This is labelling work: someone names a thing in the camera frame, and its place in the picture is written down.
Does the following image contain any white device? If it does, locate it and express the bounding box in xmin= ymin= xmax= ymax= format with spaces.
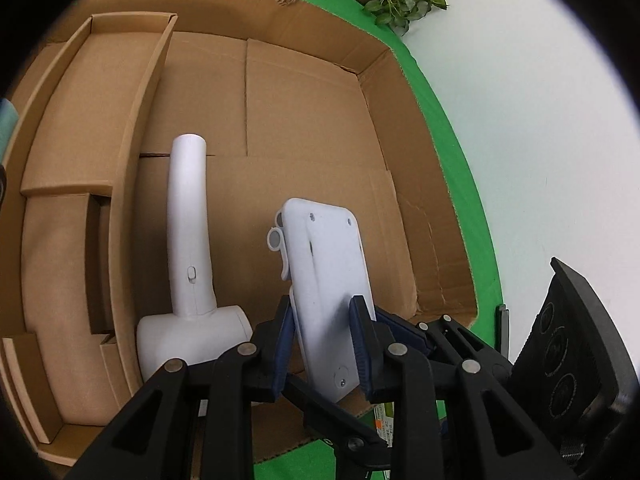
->
xmin=267 ymin=198 xmax=375 ymax=402

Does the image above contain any white hair dryer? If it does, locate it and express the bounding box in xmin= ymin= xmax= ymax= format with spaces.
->
xmin=137 ymin=133 xmax=253 ymax=379

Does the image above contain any pastel plush toy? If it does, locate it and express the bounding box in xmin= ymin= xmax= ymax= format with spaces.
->
xmin=0 ymin=99 xmax=18 ymax=160

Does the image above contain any black rectangular bar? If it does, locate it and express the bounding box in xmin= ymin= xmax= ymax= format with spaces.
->
xmin=495 ymin=304 xmax=510 ymax=359

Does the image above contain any white green printed box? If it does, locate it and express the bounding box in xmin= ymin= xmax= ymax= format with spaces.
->
xmin=373 ymin=402 xmax=395 ymax=448

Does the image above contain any green tablecloth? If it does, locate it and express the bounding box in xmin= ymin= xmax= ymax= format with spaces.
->
xmin=114 ymin=0 xmax=507 ymax=480

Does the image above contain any cardboard insert divider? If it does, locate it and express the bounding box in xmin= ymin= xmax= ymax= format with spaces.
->
xmin=1 ymin=12 xmax=178 ymax=466

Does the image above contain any brown cardboard tray box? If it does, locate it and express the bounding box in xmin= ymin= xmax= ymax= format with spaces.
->
xmin=0 ymin=0 xmax=481 ymax=470

